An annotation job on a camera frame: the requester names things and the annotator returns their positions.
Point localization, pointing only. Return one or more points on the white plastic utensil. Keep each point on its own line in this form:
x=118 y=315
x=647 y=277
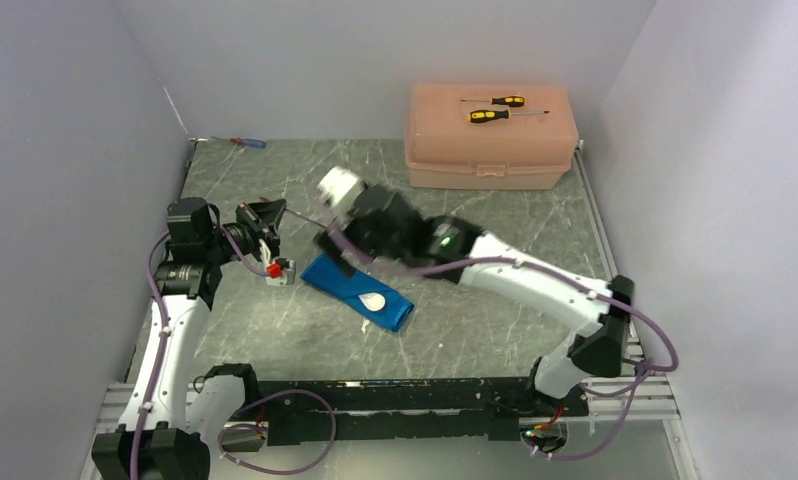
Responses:
x=373 y=301

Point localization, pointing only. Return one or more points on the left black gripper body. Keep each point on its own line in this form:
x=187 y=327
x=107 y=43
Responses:
x=249 y=230

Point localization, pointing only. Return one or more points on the small black-handled screwdriver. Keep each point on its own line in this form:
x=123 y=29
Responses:
x=512 y=101

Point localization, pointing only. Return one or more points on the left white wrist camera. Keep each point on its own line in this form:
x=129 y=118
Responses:
x=280 y=271

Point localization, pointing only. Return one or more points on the peach plastic toolbox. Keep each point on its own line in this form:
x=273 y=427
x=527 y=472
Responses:
x=444 y=151

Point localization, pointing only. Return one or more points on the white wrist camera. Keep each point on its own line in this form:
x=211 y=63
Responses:
x=280 y=271
x=339 y=188

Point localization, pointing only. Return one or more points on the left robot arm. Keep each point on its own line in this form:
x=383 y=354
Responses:
x=162 y=434

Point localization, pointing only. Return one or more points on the blue cloth napkin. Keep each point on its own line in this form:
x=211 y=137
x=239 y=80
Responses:
x=324 y=275

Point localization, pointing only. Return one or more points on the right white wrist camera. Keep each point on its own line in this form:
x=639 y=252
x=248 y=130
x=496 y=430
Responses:
x=339 y=188

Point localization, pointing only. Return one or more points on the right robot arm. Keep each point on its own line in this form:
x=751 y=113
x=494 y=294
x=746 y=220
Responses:
x=595 y=311

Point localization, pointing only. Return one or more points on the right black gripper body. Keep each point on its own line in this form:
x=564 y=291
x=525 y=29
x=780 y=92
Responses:
x=386 y=248

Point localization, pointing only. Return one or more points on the aluminium frame rail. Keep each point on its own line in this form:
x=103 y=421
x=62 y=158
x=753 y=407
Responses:
x=614 y=404

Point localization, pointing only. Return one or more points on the yellow black screwdriver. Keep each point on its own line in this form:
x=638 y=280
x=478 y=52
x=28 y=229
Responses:
x=483 y=116

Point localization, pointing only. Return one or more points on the blue red screwdriver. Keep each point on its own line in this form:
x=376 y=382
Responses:
x=244 y=142

